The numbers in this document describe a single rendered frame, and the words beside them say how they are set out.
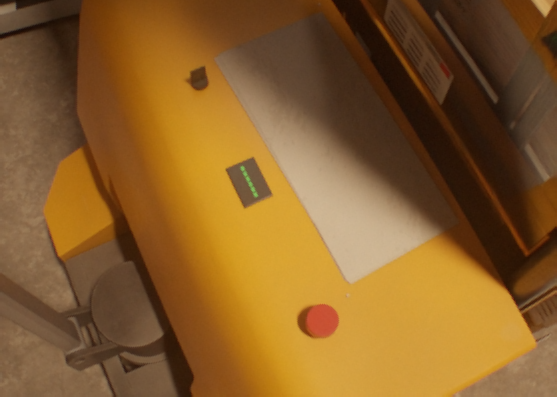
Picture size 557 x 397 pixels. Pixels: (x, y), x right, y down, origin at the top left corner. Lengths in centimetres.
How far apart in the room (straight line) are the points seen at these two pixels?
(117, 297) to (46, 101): 90
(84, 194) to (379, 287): 83
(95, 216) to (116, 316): 26
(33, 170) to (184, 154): 111
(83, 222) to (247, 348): 72
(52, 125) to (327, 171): 127
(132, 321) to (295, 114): 58
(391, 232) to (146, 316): 60
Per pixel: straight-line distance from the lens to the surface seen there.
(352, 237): 84
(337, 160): 88
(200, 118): 91
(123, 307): 131
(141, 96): 96
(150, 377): 143
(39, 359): 180
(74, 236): 148
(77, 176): 151
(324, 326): 78
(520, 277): 84
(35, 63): 215
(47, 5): 210
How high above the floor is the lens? 169
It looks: 68 degrees down
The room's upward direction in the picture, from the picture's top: 1 degrees clockwise
